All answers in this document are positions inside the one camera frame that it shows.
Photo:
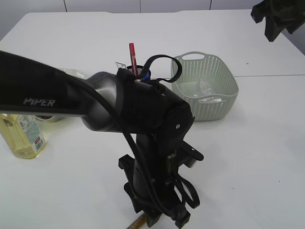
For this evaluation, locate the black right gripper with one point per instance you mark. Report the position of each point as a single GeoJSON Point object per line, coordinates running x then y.
{"type": "Point", "coordinates": [279, 15]}

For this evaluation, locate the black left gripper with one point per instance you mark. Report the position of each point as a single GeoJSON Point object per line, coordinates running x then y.
{"type": "Point", "coordinates": [138, 192]}

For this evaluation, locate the gold marker pen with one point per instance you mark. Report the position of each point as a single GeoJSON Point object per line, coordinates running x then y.
{"type": "Point", "coordinates": [139, 222]}

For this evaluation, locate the clear plastic sheet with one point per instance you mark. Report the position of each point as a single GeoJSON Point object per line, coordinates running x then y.
{"type": "Point", "coordinates": [204, 91]}

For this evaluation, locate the red marker pen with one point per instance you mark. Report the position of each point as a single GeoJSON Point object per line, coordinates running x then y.
{"type": "Point", "coordinates": [133, 59]}

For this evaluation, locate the clear plastic ruler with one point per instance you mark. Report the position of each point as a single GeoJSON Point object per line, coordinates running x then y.
{"type": "Point", "coordinates": [121, 65]}

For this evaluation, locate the yellow tea drink bottle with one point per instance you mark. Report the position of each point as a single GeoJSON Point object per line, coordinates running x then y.
{"type": "Point", "coordinates": [22, 134]}

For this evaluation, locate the blue scissors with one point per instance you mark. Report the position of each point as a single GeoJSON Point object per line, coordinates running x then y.
{"type": "Point", "coordinates": [146, 77]}

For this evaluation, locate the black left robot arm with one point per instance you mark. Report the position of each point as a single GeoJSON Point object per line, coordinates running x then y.
{"type": "Point", "coordinates": [152, 118]}

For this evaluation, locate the green woven plastic basket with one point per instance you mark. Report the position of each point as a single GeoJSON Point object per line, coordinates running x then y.
{"type": "Point", "coordinates": [212, 69]}

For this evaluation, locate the black mesh pen holder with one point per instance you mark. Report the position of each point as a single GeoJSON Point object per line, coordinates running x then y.
{"type": "Point", "coordinates": [140, 71]}

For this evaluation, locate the pale green wavy plate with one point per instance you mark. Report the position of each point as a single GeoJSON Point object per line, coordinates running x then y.
{"type": "Point", "coordinates": [72, 72]}

